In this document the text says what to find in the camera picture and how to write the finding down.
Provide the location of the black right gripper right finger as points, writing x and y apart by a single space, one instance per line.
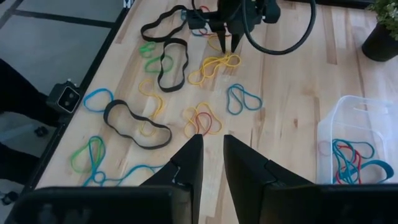
280 202

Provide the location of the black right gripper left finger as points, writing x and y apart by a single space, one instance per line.
109 205

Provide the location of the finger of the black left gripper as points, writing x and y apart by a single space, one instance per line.
222 39
235 39

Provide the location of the long blue rubber band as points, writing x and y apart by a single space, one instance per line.
136 168

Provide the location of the wide black rubber band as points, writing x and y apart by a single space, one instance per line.
154 40
169 90
152 147

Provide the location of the green rubber band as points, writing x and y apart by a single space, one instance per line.
72 161
155 72
147 47

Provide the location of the red rubber band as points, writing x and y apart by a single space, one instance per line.
203 113
204 7
359 165

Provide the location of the wide blue rubber band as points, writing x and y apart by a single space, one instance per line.
385 166

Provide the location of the clear plastic bin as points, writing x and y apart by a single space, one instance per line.
329 140

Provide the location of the potted green plant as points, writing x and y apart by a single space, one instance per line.
379 43

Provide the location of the person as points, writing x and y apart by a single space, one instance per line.
18 93

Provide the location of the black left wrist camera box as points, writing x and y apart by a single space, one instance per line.
272 12

